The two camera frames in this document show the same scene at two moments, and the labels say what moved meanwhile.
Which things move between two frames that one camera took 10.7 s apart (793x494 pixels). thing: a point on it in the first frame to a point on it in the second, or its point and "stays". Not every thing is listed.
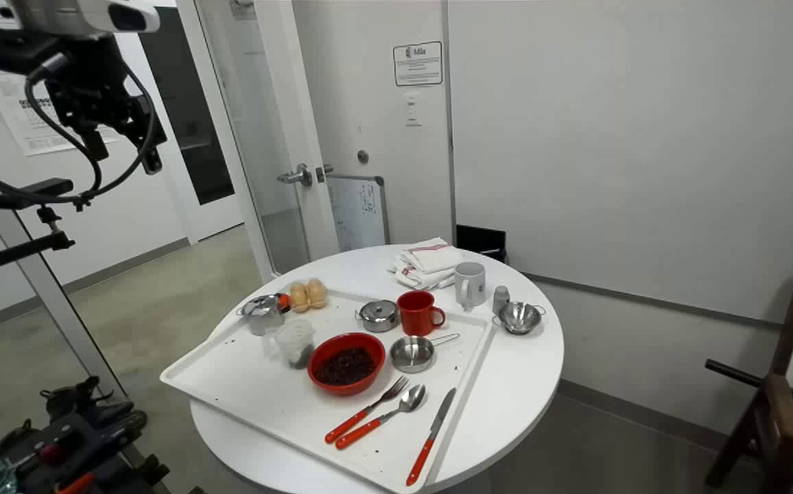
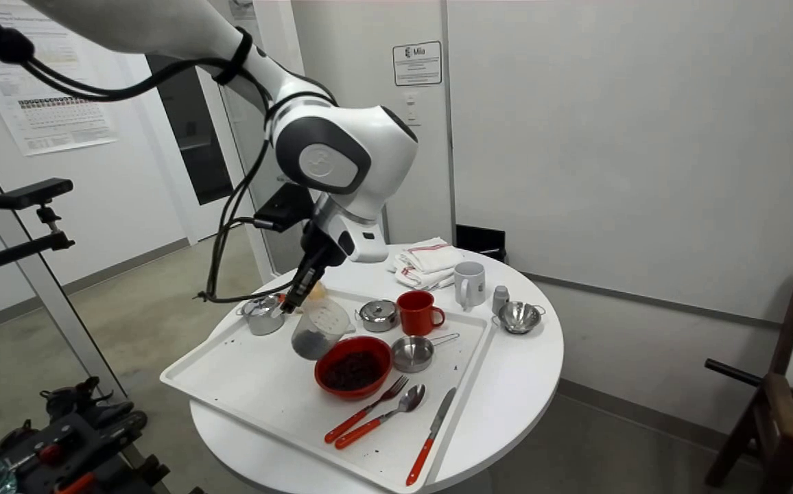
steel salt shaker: [502, 299] stays
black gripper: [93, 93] to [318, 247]
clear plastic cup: [295, 342] to [318, 323]
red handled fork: [355, 417] stays
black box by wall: [481, 239] stays
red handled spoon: [406, 404] stays
